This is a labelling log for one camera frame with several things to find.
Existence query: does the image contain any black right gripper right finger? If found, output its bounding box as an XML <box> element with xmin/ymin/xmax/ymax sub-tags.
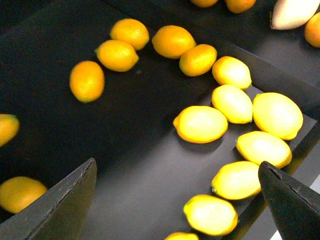
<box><xmin>258</xmin><ymin>161</ymin><xmax>320</xmax><ymax>240</ymax></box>

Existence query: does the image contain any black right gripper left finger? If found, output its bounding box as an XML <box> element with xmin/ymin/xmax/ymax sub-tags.
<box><xmin>0</xmin><ymin>158</ymin><xmax>97</xmax><ymax>240</ymax></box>

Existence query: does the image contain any yellow lemon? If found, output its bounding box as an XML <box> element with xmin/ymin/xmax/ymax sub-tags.
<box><xmin>69</xmin><ymin>60</ymin><xmax>105</xmax><ymax>103</ymax></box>
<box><xmin>179</xmin><ymin>44</ymin><xmax>218</xmax><ymax>77</ymax></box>
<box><xmin>252</xmin><ymin>92</ymin><xmax>304</xmax><ymax>140</ymax></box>
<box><xmin>95</xmin><ymin>39</ymin><xmax>139</xmax><ymax>72</ymax></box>
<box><xmin>212</xmin><ymin>56</ymin><xmax>252</xmax><ymax>90</ymax></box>
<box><xmin>172</xmin><ymin>105</ymin><xmax>228</xmax><ymax>144</ymax></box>
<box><xmin>109</xmin><ymin>18</ymin><xmax>150</xmax><ymax>51</ymax></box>
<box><xmin>211</xmin><ymin>161</ymin><xmax>261</xmax><ymax>200</ymax></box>
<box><xmin>235</xmin><ymin>131</ymin><xmax>293</xmax><ymax>169</ymax></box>
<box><xmin>211</xmin><ymin>84</ymin><xmax>253</xmax><ymax>124</ymax></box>
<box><xmin>151</xmin><ymin>25</ymin><xmax>197</xmax><ymax>59</ymax></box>
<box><xmin>0</xmin><ymin>113</ymin><xmax>20</xmax><ymax>147</ymax></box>
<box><xmin>183</xmin><ymin>194</ymin><xmax>238</xmax><ymax>237</ymax></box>
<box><xmin>0</xmin><ymin>176</ymin><xmax>48</xmax><ymax>214</ymax></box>

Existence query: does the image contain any pale cream fruit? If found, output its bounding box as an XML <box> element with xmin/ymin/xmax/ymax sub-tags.
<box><xmin>270</xmin><ymin>0</ymin><xmax>320</xmax><ymax>31</ymax></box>

